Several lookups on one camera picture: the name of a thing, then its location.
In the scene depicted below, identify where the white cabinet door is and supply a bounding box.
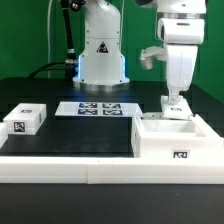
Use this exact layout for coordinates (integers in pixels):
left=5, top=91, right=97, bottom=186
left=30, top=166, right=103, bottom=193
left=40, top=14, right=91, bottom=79
left=161, top=95, right=193, bottom=120
left=143, top=112, right=165, bottom=120

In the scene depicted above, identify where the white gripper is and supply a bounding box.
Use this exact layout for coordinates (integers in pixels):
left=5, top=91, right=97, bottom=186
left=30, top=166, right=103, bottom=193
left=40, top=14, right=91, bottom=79
left=157, top=18, right=205, bottom=102

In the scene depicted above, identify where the black cable hose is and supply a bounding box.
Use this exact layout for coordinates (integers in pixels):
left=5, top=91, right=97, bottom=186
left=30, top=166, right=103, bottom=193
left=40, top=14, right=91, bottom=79
left=27, top=0, right=80, bottom=80

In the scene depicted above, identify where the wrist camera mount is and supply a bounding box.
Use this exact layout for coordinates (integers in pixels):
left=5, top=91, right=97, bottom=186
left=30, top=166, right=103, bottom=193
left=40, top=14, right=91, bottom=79
left=140, top=46, right=167, bottom=70

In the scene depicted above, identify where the white cabinet top block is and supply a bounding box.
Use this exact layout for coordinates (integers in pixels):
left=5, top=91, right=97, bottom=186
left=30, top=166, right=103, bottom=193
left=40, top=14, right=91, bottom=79
left=3, top=103, right=46, bottom=135

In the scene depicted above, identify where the white thin cable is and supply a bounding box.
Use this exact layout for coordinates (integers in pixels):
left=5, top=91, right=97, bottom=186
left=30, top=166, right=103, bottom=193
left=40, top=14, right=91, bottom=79
left=47, top=0, right=54, bottom=79

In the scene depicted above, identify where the white fence rail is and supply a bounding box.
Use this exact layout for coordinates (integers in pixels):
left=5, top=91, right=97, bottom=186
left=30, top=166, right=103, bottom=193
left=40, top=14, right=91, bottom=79
left=0, top=156, right=224, bottom=184
left=0, top=122, right=8, bottom=148

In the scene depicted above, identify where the white left fence rail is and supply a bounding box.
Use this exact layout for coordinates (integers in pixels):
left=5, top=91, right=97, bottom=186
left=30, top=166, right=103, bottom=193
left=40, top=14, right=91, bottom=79
left=0, top=122, right=8, bottom=148

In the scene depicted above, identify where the white marker base plate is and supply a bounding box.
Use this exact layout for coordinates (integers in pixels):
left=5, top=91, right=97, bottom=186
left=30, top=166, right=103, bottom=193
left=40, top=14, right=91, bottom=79
left=55, top=102, right=142, bottom=117

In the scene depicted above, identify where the white cabinet body box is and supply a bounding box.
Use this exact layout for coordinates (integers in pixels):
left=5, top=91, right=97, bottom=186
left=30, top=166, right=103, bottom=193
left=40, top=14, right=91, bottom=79
left=131, top=115, right=224, bottom=160

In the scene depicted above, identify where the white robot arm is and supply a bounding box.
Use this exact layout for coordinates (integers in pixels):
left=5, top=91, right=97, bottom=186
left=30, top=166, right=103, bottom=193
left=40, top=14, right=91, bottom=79
left=73, top=0, right=206, bottom=103

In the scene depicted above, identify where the white front fence rail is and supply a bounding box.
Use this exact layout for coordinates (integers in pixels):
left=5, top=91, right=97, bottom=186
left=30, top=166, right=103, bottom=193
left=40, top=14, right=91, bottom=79
left=0, top=156, right=224, bottom=184

